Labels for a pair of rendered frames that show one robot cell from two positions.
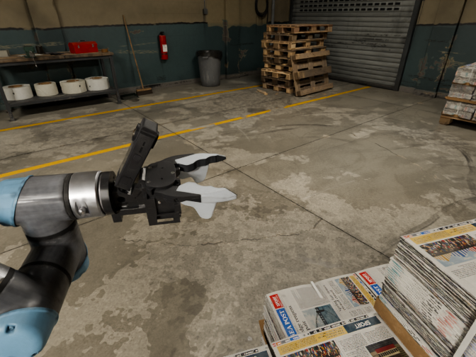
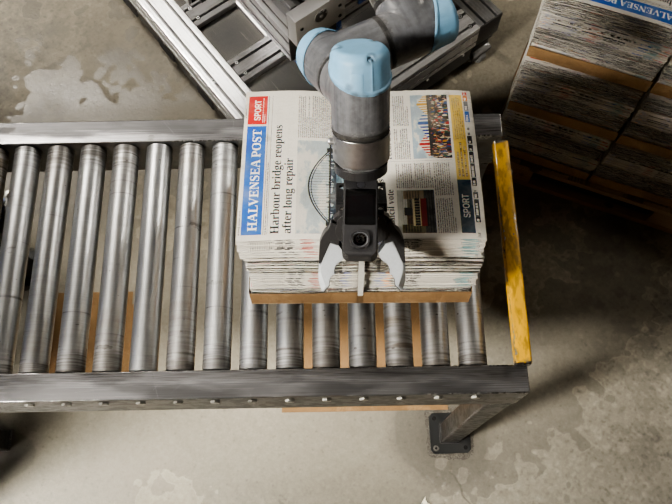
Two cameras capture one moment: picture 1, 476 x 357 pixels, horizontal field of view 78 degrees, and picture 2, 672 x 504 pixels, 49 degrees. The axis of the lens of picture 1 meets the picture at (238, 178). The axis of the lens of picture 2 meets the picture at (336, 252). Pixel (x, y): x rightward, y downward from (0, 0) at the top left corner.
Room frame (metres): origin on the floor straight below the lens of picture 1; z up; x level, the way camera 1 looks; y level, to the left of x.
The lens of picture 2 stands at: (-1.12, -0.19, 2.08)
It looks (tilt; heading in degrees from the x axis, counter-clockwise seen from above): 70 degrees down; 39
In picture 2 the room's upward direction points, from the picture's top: 2 degrees counter-clockwise
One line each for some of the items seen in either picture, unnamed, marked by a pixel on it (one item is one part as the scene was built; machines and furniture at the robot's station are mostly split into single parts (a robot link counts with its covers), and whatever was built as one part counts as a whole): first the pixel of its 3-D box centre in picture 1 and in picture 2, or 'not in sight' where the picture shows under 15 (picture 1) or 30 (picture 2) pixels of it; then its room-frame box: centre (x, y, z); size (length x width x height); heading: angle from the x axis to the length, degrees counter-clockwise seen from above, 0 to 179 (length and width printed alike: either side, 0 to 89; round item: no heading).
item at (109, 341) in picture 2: not in sight; (117, 255); (-1.00, 0.44, 0.77); 0.47 x 0.05 x 0.05; 38
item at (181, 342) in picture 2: not in sight; (186, 254); (-0.91, 0.34, 0.77); 0.47 x 0.05 x 0.05; 38
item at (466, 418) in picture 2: not in sight; (469, 415); (-0.75, -0.27, 0.34); 0.06 x 0.06 x 0.68; 38
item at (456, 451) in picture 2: not in sight; (449, 432); (-0.75, -0.27, 0.01); 0.14 x 0.13 x 0.01; 38
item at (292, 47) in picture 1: (295, 57); not in sight; (7.07, -1.27, 0.65); 1.33 x 0.94 x 1.30; 132
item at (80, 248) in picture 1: (57, 254); not in sight; (0.37, 0.31, 1.12); 0.11 x 0.08 x 0.11; 11
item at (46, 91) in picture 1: (58, 76); not in sight; (5.33, 3.12, 0.55); 1.80 x 0.70 x 1.09; 128
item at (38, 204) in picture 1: (41, 200); not in sight; (0.39, 0.31, 1.21); 0.11 x 0.08 x 0.09; 101
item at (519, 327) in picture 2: not in sight; (511, 247); (-0.55, -0.14, 0.81); 0.43 x 0.03 x 0.02; 38
